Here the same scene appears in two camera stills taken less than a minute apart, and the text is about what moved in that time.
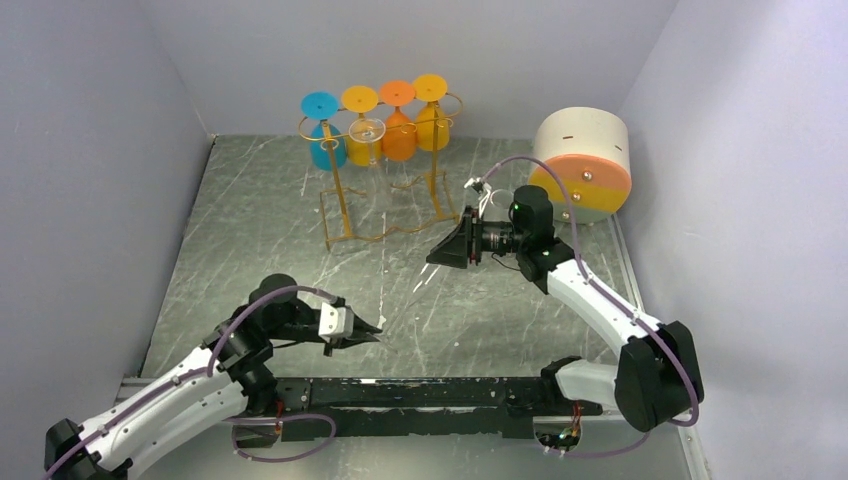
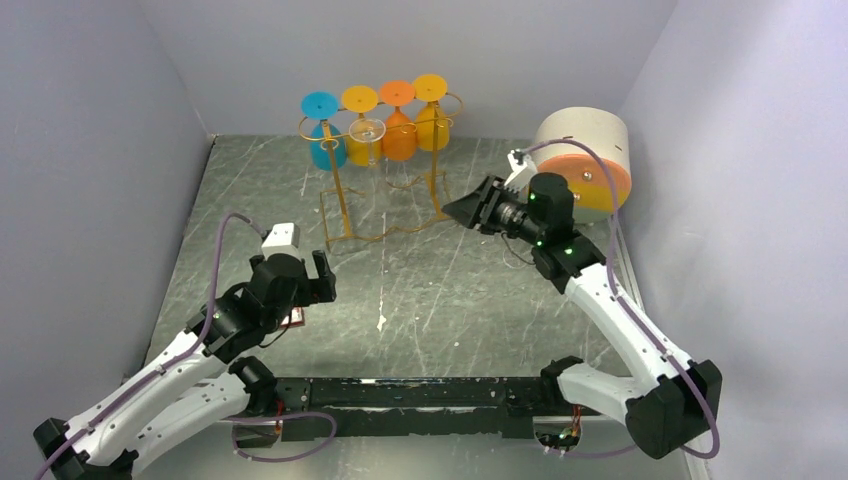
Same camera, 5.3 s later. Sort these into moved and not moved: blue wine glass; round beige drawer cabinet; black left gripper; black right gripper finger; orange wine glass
Moved: black left gripper; black right gripper finger
Not moved: orange wine glass; round beige drawer cabinet; blue wine glass
